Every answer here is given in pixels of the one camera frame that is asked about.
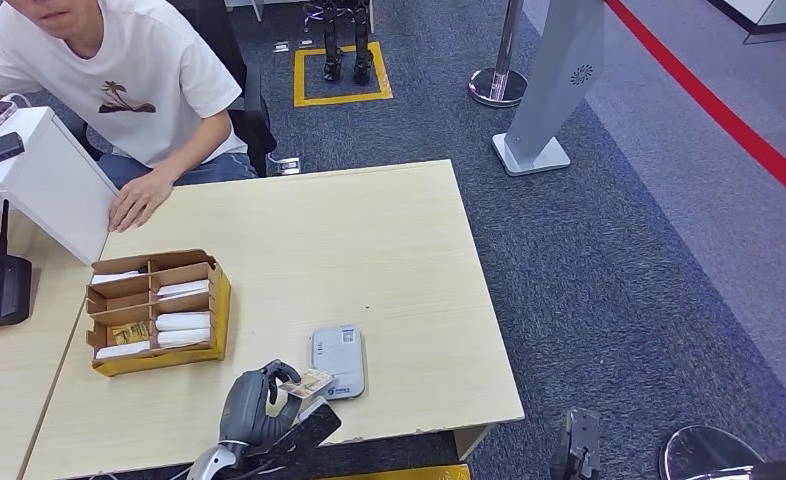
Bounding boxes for grey standing kiosk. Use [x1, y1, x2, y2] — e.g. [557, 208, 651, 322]
[492, 0, 606, 178]

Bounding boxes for grey card reader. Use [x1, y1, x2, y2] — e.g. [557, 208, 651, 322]
[310, 324, 366, 401]

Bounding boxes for chrome stanchion post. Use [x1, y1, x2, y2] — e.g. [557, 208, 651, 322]
[467, 0, 529, 109]

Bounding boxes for black office chair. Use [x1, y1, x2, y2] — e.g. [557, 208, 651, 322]
[76, 0, 280, 179]

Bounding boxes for round chrome stanchion base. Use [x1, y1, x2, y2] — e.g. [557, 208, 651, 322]
[657, 424, 765, 480]

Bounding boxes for yellow square floor tape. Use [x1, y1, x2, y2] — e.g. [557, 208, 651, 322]
[292, 40, 394, 109]

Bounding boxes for small black humanoid robot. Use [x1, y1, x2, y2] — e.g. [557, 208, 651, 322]
[303, 0, 376, 86]

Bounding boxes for yellow floor tape strip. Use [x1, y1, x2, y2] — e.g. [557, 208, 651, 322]
[316, 463, 472, 480]

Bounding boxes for white desk partition box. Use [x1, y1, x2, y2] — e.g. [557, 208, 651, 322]
[0, 105, 120, 265]

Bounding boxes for white table leg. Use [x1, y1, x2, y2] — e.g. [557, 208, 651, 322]
[223, 0, 266, 22]

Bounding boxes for white counter base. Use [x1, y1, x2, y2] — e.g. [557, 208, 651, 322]
[707, 0, 786, 46]

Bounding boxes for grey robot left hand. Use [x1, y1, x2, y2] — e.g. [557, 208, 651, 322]
[219, 359, 304, 448]

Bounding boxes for red floor tape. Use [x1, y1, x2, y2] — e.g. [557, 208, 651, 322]
[604, 0, 786, 215]

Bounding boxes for person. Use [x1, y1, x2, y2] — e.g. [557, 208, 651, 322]
[0, 0, 258, 233]

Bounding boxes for white key card stack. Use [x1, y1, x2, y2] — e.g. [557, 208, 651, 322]
[94, 341, 150, 362]
[155, 311, 213, 333]
[157, 279, 211, 301]
[157, 328, 213, 350]
[90, 270, 148, 286]

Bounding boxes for cardboard card organizer box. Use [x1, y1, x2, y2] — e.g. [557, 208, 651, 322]
[85, 248, 232, 379]

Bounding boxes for gold card packet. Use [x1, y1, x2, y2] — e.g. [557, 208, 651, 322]
[108, 320, 151, 347]

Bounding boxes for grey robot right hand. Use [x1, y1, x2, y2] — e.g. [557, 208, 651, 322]
[550, 407, 603, 480]

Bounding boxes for person's left hand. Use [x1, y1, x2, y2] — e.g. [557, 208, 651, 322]
[108, 168, 176, 233]

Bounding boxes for black router with antenna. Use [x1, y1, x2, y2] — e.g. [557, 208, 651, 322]
[0, 198, 33, 336]

